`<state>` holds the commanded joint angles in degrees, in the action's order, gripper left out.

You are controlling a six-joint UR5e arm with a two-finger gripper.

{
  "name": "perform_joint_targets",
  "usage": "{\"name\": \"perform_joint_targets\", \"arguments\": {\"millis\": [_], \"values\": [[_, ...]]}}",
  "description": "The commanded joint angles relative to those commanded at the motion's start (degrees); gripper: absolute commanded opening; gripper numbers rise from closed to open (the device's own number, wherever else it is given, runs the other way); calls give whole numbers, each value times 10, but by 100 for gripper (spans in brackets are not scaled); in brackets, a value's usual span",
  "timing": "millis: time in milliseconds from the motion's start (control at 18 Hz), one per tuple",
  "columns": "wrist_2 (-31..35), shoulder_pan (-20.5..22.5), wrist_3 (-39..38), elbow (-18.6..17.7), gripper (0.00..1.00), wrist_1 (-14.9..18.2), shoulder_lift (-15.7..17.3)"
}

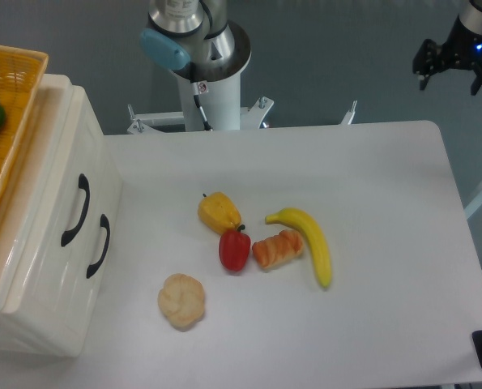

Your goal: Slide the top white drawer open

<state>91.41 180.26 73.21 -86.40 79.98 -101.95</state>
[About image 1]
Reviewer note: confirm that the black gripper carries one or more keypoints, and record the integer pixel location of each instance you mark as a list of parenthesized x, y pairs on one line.
[(462, 51)]

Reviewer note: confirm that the black top drawer handle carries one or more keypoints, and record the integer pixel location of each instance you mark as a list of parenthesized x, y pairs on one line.
[(79, 211)]

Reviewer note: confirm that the black drawer handle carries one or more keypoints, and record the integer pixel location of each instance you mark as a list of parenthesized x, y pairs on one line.
[(79, 211), (100, 248)]

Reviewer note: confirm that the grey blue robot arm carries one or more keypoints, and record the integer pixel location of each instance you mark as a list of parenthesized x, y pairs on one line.
[(195, 40)]

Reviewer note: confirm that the white drawer cabinet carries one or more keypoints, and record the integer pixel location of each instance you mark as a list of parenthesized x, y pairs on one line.
[(18, 209)]

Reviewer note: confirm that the yellow banana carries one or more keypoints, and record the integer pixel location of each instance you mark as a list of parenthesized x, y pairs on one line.
[(311, 231)]

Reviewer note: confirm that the orange croissant bread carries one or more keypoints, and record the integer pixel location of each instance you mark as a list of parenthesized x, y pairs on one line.
[(279, 249)]

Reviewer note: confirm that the yellow bell pepper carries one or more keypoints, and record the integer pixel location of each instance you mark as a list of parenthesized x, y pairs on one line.
[(219, 213)]

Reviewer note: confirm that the red bell pepper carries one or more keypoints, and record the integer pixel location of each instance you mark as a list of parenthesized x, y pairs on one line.
[(234, 249)]

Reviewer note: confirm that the round beige bread roll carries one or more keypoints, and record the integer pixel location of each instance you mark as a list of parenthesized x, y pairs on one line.
[(182, 300)]

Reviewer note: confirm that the yellow woven basket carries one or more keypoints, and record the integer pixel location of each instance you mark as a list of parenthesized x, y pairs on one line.
[(21, 72)]

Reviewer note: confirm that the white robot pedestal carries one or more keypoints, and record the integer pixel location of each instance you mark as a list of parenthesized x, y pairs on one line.
[(216, 82)]

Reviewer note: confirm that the black bottom drawer handle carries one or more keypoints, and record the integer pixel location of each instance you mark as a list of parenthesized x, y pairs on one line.
[(100, 248)]

